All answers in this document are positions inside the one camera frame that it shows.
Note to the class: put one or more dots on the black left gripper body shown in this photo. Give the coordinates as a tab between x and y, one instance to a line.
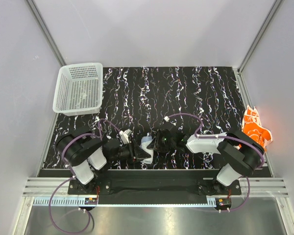
126	152

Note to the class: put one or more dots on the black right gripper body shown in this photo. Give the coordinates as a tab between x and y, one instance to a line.
163	144

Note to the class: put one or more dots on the blue white bear towel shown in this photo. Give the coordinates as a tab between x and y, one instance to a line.
144	144

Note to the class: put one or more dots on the orange white towel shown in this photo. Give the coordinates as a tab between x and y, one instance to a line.
251	126

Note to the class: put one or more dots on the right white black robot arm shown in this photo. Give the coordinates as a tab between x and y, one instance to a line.
242	154

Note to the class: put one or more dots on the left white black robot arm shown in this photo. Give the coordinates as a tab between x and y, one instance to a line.
87	156

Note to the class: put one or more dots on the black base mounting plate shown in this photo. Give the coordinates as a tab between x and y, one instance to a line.
153	187

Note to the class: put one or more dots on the white perforated plastic basket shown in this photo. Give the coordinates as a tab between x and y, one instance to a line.
79	89

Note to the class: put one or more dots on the aluminium rail frame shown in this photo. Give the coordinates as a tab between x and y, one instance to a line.
57	192

